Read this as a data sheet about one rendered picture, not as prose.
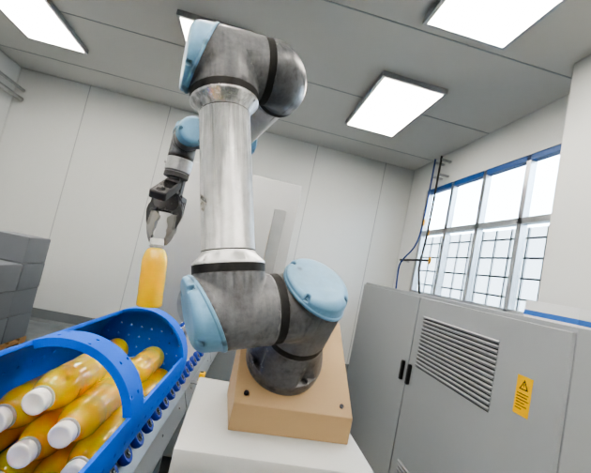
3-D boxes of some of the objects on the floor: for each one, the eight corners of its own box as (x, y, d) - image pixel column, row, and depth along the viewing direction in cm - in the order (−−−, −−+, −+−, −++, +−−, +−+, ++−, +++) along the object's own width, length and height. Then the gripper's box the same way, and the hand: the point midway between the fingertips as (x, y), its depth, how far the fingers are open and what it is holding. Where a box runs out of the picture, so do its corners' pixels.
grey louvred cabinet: (386, 448, 330) (416, 293, 342) (647, 794, 118) (698, 353, 130) (331, 439, 323) (362, 281, 335) (501, 791, 111) (568, 325, 123)
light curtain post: (208, 571, 165) (286, 213, 179) (205, 583, 159) (286, 211, 173) (195, 569, 165) (274, 210, 179) (192, 580, 159) (274, 208, 173)
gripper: (199, 181, 112) (182, 249, 110) (162, 173, 111) (144, 240, 109) (193, 175, 103) (174, 248, 101) (154, 166, 102) (134, 238, 100)
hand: (158, 238), depth 102 cm, fingers closed on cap, 4 cm apart
